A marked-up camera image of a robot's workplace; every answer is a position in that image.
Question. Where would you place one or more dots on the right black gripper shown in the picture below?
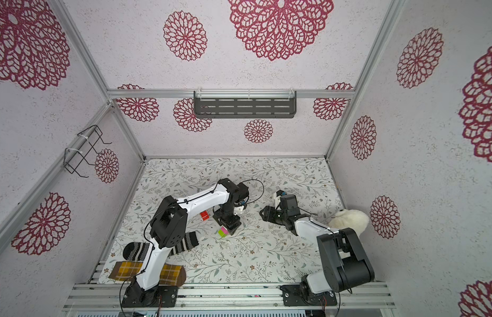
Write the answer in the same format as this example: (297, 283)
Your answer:
(272, 214)

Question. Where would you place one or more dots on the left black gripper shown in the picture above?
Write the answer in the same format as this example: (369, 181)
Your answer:
(232, 226)

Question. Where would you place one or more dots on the pink lego brick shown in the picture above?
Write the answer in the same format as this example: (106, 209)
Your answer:
(224, 230)

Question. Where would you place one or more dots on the red lego brick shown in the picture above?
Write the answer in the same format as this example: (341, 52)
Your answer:
(204, 215)

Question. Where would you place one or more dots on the green lego brick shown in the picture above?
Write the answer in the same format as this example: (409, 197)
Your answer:
(223, 233)

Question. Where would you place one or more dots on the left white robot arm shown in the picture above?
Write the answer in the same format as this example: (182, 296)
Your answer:
(168, 225)

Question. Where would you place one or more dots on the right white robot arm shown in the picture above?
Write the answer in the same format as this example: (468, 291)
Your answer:
(345, 264)

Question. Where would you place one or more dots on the white plush toy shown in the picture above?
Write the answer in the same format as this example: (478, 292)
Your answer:
(350, 218)

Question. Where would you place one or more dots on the yellow plaid sock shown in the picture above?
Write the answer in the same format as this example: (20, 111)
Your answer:
(171, 275)

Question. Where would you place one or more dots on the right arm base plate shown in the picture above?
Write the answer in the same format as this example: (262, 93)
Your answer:
(299, 295)

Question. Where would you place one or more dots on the aluminium front rail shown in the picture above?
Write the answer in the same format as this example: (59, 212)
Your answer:
(229, 296)

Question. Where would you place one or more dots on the grey wall shelf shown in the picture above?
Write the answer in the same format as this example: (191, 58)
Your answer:
(214, 105)

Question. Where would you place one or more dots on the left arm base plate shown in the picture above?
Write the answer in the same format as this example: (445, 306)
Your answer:
(151, 296)

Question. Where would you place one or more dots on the black wire wall rack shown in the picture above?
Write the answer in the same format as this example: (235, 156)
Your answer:
(74, 157)

